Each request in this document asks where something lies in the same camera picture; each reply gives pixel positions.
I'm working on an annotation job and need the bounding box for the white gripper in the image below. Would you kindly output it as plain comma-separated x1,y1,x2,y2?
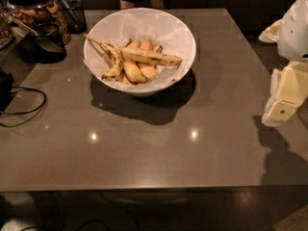
259,0,308,127

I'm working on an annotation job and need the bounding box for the long spotted banana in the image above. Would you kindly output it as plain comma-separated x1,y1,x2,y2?
120,47,182,66

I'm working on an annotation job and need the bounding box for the orange banana right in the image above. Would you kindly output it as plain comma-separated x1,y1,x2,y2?
138,38,158,82

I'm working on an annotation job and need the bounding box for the orange banana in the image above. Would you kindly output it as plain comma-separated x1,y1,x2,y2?
138,38,158,82
122,39,148,85

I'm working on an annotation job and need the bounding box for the white bowl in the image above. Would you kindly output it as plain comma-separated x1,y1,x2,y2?
83,7,197,97

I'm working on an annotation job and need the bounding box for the orange banana left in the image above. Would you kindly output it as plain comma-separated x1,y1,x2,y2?
122,39,148,85

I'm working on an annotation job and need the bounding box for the dark spotted banana with stem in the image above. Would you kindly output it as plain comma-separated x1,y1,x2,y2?
84,34,133,86

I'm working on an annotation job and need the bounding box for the black mesh pen holder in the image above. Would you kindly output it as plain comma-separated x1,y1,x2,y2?
62,1,87,34

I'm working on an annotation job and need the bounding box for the black mesh cup front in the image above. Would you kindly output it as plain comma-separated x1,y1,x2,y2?
20,23,66,64

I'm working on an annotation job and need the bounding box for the glass jar with black lid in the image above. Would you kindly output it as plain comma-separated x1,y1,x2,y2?
7,0,70,44

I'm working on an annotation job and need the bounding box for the black device at left edge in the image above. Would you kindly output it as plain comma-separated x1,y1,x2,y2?
0,70,14,111

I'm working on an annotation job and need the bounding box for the glass jar at left edge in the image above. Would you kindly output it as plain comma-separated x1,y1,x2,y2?
0,7,13,49

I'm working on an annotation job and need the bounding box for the black cable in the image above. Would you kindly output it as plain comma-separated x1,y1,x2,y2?
0,86,48,129

